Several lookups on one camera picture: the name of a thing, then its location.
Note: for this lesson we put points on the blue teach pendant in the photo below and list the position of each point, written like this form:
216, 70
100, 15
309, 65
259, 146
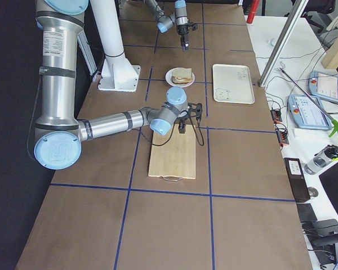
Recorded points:
307, 115
324, 86

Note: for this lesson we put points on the red cylinder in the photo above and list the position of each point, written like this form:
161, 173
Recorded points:
253, 9

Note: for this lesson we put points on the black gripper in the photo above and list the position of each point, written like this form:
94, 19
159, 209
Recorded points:
183, 31
182, 120

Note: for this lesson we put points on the clear water bottle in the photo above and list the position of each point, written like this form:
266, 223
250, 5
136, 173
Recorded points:
322, 159

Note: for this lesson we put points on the black power strip box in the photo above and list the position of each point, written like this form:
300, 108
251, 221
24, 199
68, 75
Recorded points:
296, 179

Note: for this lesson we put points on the blue teach pendant near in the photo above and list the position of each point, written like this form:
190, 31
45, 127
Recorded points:
307, 115

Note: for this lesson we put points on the cream bear tray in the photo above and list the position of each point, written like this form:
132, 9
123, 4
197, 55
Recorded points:
232, 84

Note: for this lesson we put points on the aluminium frame post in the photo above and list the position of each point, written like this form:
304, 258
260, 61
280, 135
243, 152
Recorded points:
284, 36

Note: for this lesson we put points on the toast with fried egg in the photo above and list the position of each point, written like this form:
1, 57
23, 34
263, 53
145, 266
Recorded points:
181, 81

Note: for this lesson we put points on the wooden cutting board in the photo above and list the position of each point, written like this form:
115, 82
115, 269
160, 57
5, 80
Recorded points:
173, 155

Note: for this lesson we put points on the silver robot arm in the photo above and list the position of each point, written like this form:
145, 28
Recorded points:
178, 18
58, 134

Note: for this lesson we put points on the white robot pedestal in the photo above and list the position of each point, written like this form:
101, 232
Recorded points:
117, 74

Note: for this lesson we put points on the orange black connector block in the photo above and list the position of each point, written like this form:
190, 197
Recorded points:
280, 129

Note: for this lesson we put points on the blue teach pendant far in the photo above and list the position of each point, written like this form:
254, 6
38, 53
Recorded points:
324, 86

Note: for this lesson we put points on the brown bread slice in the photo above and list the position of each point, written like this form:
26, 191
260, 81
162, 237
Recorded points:
182, 73

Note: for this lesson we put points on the green handled grabber tool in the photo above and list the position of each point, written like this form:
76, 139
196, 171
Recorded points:
333, 121

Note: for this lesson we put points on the white round plate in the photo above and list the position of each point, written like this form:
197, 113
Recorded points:
169, 79

